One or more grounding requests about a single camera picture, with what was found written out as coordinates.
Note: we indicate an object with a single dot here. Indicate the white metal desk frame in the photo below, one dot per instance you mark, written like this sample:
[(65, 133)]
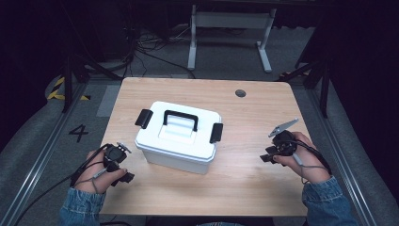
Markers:
[(232, 20)]

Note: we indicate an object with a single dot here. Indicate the person's right hand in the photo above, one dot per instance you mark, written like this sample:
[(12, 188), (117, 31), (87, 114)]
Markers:
[(309, 164)]

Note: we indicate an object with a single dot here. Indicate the black tripod stand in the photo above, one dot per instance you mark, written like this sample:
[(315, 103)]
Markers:
[(67, 81), (324, 84)]

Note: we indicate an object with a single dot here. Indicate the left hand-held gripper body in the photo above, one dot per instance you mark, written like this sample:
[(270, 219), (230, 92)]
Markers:
[(114, 154)]

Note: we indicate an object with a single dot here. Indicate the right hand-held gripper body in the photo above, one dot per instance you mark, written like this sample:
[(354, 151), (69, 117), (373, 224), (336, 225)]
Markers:
[(284, 142)]

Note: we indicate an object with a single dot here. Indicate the person's left hand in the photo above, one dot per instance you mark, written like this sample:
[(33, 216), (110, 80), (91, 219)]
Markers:
[(94, 175)]

